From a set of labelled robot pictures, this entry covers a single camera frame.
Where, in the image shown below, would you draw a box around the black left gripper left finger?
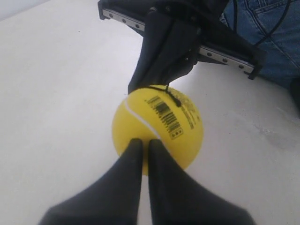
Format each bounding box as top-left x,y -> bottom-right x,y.
39,139 -> 143,225

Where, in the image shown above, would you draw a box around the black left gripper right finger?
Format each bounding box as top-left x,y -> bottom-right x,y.
148,140 -> 255,225

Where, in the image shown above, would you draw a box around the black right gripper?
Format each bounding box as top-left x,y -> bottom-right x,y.
98,0 -> 266,93

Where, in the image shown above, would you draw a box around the yellow tennis ball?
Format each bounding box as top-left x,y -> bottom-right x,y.
112,85 -> 203,175

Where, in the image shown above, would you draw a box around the blue denim jeans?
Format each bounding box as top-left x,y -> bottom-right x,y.
221,0 -> 300,91

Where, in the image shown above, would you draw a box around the thin black hanging string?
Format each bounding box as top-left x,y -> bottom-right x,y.
147,84 -> 182,108

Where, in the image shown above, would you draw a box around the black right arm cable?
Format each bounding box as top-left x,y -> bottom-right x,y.
232,0 -> 291,47

